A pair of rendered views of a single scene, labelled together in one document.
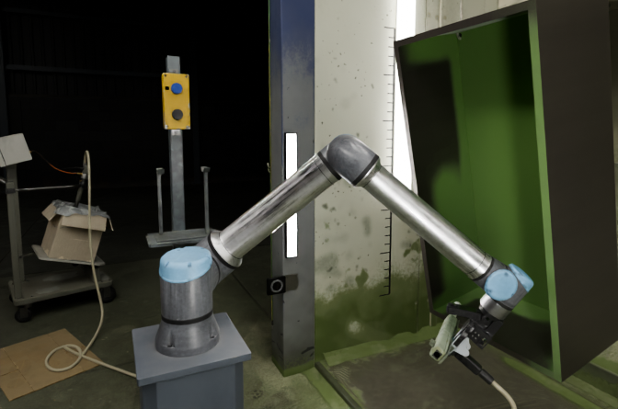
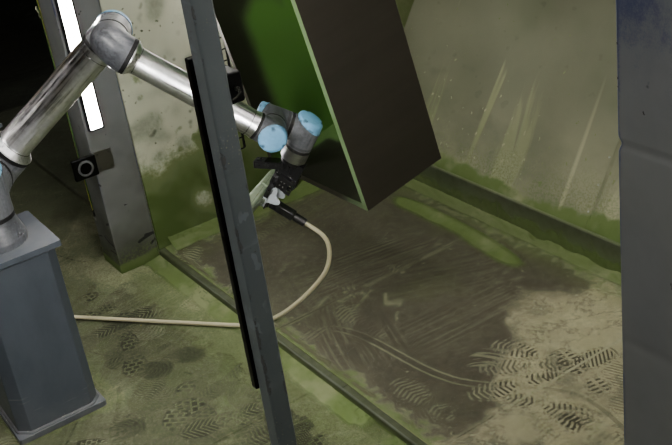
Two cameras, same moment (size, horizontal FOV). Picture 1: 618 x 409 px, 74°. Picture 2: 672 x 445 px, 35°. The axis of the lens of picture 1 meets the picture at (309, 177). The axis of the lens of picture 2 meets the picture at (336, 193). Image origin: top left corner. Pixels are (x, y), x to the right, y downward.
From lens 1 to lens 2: 212 cm
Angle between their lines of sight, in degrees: 20
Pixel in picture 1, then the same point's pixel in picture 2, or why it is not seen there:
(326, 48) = not seen: outside the picture
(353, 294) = (193, 158)
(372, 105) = not seen: outside the picture
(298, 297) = (118, 176)
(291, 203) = (67, 94)
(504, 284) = (273, 138)
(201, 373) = (19, 264)
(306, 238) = (111, 101)
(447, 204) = (269, 36)
